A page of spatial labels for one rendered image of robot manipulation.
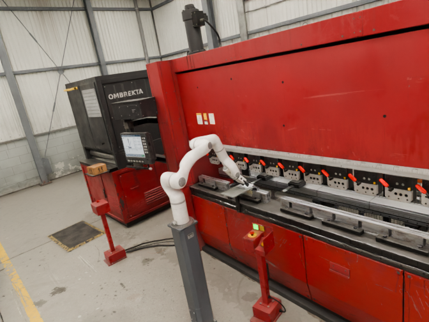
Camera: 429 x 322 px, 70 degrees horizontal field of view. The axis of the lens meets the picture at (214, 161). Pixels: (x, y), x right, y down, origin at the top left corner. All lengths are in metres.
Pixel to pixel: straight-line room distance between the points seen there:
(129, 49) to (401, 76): 9.13
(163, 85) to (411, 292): 2.74
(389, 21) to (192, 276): 2.18
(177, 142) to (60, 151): 6.30
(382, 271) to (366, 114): 1.01
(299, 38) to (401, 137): 0.90
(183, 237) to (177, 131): 1.41
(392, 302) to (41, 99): 8.63
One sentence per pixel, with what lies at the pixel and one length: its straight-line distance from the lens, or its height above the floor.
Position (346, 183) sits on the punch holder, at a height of 1.23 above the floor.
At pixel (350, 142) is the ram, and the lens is 2.21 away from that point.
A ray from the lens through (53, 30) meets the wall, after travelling 9.71.
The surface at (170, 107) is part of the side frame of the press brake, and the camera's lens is 3.44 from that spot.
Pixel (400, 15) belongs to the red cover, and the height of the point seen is 2.23.
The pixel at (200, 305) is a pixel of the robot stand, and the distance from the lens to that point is 2.86.
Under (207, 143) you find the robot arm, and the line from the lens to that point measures 2.46.
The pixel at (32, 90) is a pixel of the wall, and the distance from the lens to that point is 9.33.
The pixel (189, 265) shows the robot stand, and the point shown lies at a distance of 2.61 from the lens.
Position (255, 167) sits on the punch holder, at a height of 1.22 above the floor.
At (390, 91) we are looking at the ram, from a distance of 2.05.
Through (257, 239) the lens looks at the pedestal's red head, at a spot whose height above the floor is 0.76.
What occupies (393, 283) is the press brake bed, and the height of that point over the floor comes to 0.65.
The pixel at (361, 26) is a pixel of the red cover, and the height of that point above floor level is 2.22.
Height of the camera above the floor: 2.11
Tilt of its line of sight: 16 degrees down
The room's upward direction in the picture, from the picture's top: 9 degrees counter-clockwise
